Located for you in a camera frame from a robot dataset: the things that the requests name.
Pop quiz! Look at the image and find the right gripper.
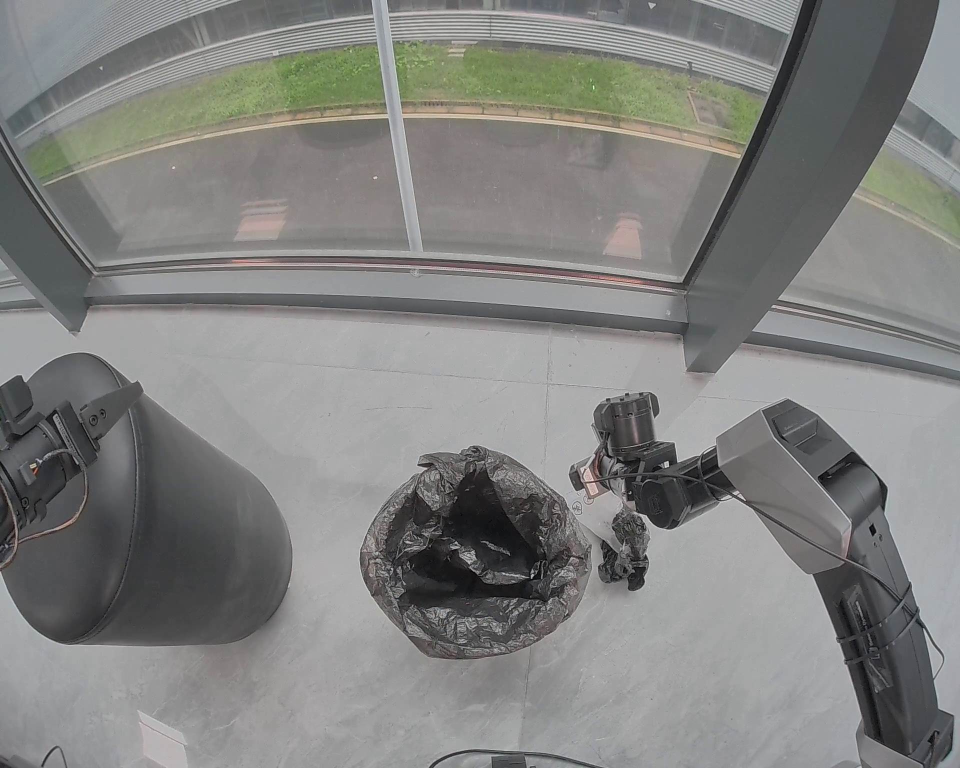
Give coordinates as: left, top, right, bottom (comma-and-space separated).
570, 450, 635, 502

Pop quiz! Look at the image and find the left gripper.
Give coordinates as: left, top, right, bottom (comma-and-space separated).
0, 381, 145, 530

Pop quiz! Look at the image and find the clear printed wrapper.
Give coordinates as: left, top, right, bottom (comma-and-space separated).
573, 491, 627, 545

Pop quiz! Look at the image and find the black plastic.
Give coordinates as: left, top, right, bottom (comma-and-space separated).
597, 512, 652, 594

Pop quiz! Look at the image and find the black plastic bag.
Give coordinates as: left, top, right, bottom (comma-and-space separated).
360, 444, 594, 661

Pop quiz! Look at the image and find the dark grey round chair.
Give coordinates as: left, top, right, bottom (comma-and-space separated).
0, 352, 294, 648

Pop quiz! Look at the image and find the window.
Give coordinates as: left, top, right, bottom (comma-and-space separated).
0, 0, 960, 376

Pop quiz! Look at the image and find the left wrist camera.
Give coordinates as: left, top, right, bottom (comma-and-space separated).
0, 375, 40, 445

